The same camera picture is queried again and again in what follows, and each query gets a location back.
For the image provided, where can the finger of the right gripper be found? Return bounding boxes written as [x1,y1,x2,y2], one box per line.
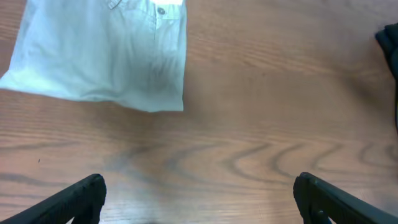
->
[375,23,397,128]

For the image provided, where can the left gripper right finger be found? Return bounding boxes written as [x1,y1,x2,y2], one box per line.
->
[293,172,397,224]

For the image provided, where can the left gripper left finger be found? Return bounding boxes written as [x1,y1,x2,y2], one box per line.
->
[1,174,106,224]

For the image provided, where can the khaki green shorts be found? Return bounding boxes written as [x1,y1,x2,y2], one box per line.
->
[1,0,187,112]

